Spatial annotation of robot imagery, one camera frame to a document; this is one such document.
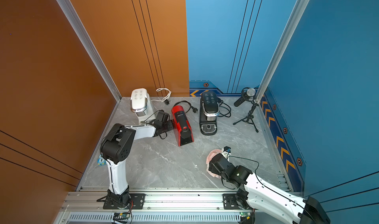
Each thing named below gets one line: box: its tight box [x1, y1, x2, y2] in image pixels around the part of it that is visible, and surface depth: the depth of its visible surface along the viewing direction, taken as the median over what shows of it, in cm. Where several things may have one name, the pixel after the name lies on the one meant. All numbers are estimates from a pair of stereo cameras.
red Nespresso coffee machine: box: [171, 105, 195, 147], surface depth 86 cm
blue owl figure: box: [96, 154, 107, 167], surface depth 88 cm
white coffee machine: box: [130, 87, 156, 125], surface depth 91 cm
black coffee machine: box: [199, 91, 221, 137], surface depth 89 cm
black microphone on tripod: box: [232, 87, 260, 133], surface depth 93 cm
